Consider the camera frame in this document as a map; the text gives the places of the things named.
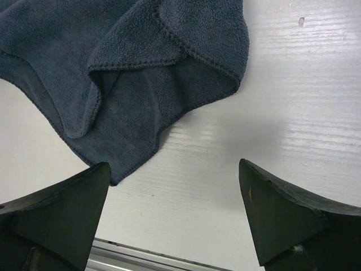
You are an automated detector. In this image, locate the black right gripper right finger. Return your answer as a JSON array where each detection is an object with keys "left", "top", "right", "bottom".
[{"left": 239, "top": 159, "right": 360, "bottom": 270}]

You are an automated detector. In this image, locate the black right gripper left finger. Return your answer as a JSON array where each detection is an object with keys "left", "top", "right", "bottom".
[{"left": 1, "top": 162, "right": 111, "bottom": 270}]

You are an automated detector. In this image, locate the dark grey towel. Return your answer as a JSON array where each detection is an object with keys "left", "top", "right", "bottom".
[{"left": 1, "top": 1, "right": 249, "bottom": 186}]

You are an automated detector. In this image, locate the aluminium mounting rail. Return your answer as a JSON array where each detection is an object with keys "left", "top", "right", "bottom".
[{"left": 87, "top": 238, "right": 260, "bottom": 271}]

